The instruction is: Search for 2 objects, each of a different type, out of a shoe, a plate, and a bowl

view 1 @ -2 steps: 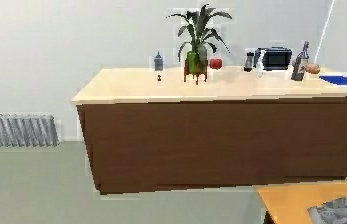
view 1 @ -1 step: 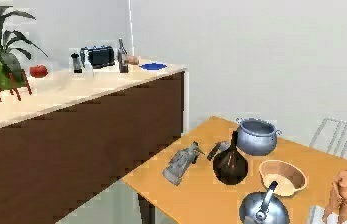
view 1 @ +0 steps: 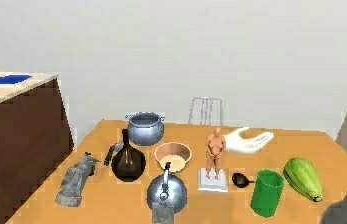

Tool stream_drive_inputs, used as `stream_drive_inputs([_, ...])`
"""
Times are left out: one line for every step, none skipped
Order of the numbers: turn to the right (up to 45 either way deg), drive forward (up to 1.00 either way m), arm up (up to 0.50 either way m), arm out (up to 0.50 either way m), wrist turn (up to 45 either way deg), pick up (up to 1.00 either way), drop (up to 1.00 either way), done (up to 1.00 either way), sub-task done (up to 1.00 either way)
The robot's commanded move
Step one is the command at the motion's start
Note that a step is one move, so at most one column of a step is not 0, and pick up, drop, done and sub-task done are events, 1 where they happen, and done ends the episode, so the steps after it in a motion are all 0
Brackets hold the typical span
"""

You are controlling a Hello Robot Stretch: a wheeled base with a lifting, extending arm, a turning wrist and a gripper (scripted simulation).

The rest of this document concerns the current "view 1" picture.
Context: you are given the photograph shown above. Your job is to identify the tan wooden bowl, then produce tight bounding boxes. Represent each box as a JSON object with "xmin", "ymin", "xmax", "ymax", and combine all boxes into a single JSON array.
[{"xmin": 153, "ymin": 141, "xmax": 193, "ymax": 174}]

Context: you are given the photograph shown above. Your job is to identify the silver metal pot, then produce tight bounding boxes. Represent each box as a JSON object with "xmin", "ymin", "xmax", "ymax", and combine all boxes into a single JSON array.
[{"xmin": 124, "ymin": 111, "xmax": 166, "ymax": 147}]

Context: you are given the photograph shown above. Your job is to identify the tan human figurine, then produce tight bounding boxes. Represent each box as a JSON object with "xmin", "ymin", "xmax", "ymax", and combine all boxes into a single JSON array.
[{"xmin": 197, "ymin": 126, "xmax": 230, "ymax": 193}]

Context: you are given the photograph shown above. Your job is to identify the dark round-bellied bottle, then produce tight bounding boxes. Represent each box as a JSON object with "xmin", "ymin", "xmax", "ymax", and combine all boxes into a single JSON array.
[{"xmin": 111, "ymin": 128, "xmax": 147, "ymax": 183}]

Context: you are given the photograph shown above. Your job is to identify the small grey black tool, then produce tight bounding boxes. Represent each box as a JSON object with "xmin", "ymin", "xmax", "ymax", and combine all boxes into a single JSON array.
[{"xmin": 103, "ymin": 141, "xmax": 125, "ymax": 167}]

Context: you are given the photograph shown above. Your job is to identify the white hand sculpture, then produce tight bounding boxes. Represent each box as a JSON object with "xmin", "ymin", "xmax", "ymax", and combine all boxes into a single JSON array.
[{"xmin": 224, "ymin": 126, "xmax": 275, "ymax": 155}]

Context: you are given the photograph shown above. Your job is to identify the silver metal kettle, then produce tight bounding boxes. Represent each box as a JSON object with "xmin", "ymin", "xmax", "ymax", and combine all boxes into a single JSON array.
[{"xmin": 146, "ymin": 161, "xmax": 189, "ymax": 224}]

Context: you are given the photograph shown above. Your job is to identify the small black pan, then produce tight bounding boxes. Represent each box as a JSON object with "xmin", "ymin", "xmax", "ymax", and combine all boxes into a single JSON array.
[{"xmin": 231, "ymin": 172, "xmax": 256, "ymax": 189}]

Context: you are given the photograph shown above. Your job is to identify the orange wooden table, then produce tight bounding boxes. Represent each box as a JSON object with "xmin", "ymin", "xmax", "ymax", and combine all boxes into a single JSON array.
[{"xmin": 4, "ymin": 118, "xmax": 347, "ymax": 224}]

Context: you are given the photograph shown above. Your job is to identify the grey stone statue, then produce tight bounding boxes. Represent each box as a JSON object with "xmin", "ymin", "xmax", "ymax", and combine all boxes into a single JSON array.
[{"xmin": 54, "ymin": 151, "xmax": 101, "ymax": 208}]

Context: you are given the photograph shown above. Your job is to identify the green plastic cup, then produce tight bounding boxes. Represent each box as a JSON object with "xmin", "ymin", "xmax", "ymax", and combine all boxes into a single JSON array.
[{"xmin": 250, "ymin": 169, "xmax": 285, "ymax": 219}]

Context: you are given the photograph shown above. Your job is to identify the green squash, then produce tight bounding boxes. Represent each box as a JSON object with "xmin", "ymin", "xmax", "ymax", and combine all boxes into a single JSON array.
[{"xmin": 283, "ymin": 157, "xmax": 324, "ymax": 203}]

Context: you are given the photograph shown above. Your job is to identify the dark brown counter cabinet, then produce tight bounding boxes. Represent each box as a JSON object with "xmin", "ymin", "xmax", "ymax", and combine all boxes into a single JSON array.
[{"xmin": 0, "ymin": 72, "xmax": 75, "ymax": 224}]

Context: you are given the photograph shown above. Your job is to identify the blue flat book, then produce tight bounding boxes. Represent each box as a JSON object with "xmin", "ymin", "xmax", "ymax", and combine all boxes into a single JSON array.
[{"xmin": 0, "ymin": 74, "xmax": 33, "ymax": 85}]

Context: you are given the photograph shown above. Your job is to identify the dark grey vase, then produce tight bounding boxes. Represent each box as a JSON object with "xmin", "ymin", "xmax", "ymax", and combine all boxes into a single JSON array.
[{"xmin": 318, "ymin": 189, "xmax": 347, "ymax": 224}]

